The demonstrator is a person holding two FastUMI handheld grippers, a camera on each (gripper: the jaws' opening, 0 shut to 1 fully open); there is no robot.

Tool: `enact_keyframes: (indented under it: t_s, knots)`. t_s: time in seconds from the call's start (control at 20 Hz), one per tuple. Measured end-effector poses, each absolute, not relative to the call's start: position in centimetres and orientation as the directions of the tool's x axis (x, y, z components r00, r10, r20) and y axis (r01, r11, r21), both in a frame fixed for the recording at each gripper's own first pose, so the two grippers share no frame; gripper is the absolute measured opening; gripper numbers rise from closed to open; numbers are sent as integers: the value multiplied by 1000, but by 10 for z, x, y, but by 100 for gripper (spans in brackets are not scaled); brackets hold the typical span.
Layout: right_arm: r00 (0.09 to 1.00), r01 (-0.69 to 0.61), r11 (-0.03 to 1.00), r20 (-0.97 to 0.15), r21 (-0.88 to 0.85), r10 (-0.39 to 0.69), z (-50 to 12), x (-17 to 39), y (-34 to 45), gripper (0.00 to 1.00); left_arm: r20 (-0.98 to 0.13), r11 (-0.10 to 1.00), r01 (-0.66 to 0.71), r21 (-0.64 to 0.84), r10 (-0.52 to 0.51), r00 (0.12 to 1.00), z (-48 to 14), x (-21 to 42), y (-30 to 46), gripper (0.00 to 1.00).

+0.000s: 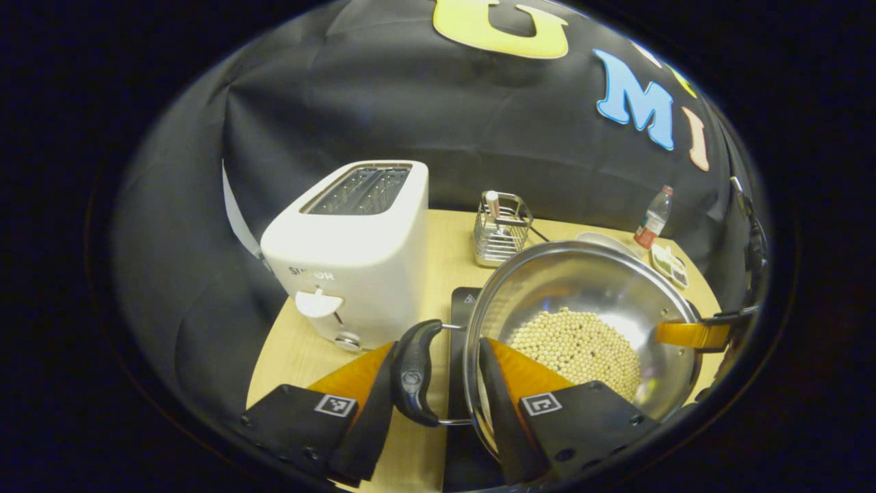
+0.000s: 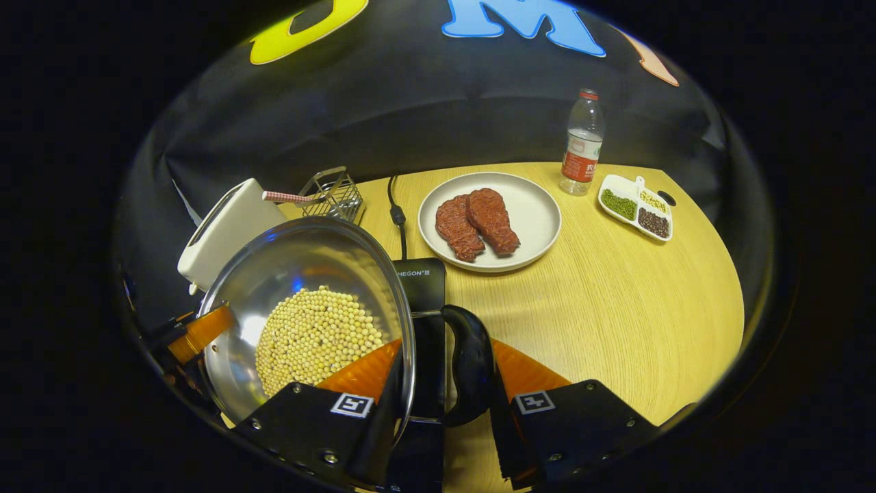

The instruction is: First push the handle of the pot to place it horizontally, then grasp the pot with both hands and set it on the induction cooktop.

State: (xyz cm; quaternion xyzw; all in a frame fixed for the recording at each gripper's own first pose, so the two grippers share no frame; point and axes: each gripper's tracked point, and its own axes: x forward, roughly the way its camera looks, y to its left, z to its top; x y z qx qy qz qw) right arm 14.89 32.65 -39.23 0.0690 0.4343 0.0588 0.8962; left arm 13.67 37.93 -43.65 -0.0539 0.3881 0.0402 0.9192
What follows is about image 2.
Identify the white round plate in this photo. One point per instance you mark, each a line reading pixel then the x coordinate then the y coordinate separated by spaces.
pixel 534 212

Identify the white toaster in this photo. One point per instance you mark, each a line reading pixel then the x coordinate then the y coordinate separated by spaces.
pixel 226 226

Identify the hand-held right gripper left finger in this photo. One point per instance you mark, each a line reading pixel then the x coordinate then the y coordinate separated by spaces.
pixel 376 445

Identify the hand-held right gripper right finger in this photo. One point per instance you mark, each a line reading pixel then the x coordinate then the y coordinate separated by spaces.
pixel 510 445

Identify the red white checked stick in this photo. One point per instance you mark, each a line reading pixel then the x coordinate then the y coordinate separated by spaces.
pixel 284 197

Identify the white divided dish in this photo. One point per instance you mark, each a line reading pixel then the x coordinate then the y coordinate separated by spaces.
pixel 639 183

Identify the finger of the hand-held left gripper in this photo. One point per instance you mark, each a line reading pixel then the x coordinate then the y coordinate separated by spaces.
pixel 202 332

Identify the small heap of pale beans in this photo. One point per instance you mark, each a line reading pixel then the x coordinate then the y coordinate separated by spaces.
pixel 653 202

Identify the pile of yellow soybeans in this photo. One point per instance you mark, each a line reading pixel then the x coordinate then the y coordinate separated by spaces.
pixel 315 335

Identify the brown steak piece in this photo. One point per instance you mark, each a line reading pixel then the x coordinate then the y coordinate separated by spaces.
pixel 458 229
pixel 493 219

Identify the black induction cooktop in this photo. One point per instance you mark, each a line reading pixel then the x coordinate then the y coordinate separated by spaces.
pixel 424 287

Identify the clear red label water bottle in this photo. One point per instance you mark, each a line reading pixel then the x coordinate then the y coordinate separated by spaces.
pixel 582 157

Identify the heap of dark beans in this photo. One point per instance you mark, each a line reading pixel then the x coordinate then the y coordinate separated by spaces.
pixel 653 223

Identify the heap of green beans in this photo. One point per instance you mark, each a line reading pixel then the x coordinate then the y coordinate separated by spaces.
pixel 619 204

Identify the stainless steel pot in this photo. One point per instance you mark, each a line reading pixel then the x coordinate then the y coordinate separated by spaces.
pixel 301 260

